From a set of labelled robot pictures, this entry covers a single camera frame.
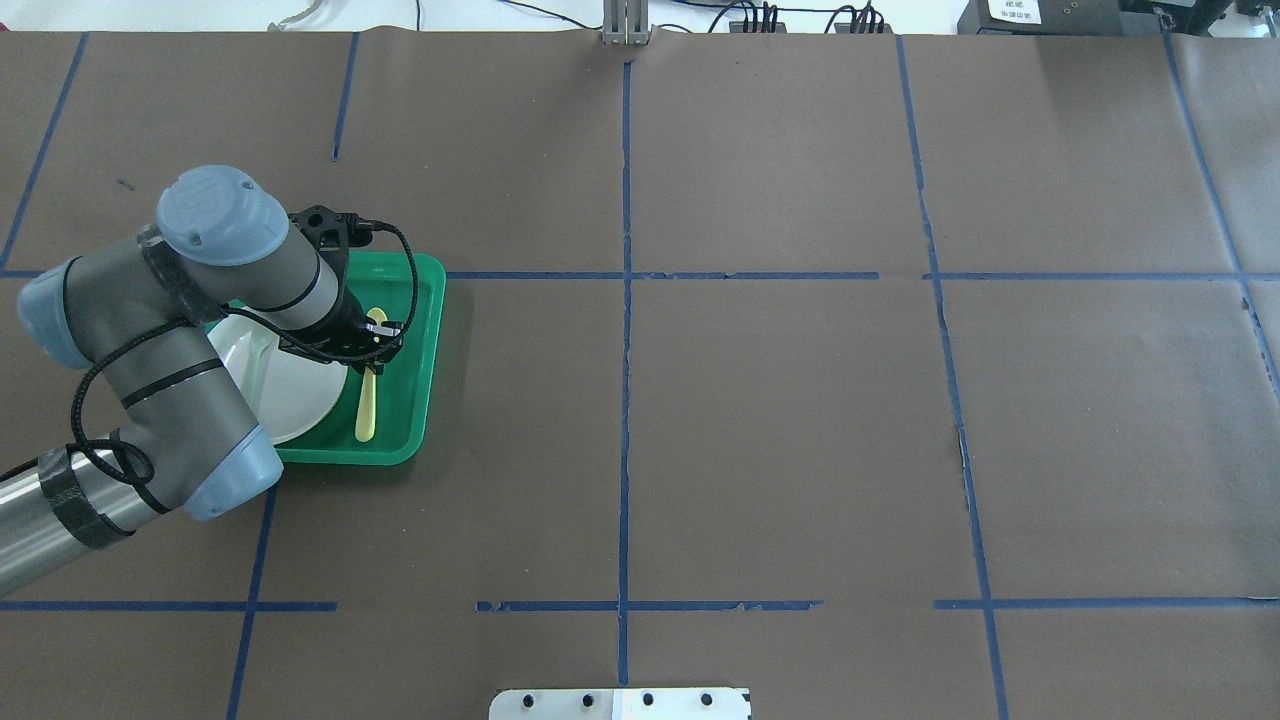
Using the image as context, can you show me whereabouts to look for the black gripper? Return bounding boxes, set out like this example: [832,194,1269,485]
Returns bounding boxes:
[278,288,404,375]

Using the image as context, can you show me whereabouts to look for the yellow plastic spoon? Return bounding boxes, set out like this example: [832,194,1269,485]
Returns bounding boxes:
[355,360,381,443]

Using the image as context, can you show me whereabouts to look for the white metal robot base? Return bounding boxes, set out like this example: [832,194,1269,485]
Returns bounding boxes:
[488,687,753,719]

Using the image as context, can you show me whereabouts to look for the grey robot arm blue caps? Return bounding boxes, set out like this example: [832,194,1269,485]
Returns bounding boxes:
[1,165,412,594]

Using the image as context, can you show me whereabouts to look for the green plastic tray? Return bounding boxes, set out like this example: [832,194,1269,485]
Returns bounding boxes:
[275,251,445,466]

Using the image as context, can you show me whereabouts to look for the white round plate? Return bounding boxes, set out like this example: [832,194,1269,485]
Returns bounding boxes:
[207,315,348,445]

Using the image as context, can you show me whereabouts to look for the black power strip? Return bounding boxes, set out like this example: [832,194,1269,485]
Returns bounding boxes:
[710,1,893,35]

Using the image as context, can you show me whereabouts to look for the black box with label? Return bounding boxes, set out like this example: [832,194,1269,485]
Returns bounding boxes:
[956,1,1123,37]

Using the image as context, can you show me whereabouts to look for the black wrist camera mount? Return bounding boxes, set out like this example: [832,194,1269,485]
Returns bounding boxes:
[288,205,375,284]

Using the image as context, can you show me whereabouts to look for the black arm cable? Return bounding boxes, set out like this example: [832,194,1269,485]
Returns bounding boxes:
[0,222,420,516]

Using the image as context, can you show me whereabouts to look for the grey metal post bracket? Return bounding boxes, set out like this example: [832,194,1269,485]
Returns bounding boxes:
[600,0,653,46]

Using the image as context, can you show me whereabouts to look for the black background cables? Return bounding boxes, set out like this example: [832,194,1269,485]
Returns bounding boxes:
[415,0,741,33]

